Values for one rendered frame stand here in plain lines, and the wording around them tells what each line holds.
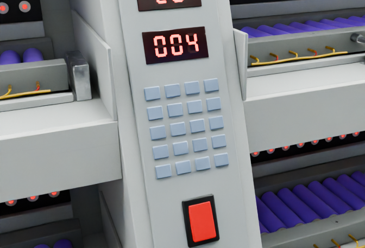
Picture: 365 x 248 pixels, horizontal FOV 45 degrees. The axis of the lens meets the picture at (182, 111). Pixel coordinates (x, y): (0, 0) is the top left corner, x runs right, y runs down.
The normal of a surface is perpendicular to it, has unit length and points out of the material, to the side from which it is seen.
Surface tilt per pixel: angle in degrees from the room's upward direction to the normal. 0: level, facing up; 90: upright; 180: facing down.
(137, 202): 90
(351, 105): 109
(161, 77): 90
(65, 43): 90
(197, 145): 90
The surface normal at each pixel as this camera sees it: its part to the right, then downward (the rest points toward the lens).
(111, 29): 0.31, 0.00
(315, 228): -0.03, -0.93
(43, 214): 0.34, 0.33
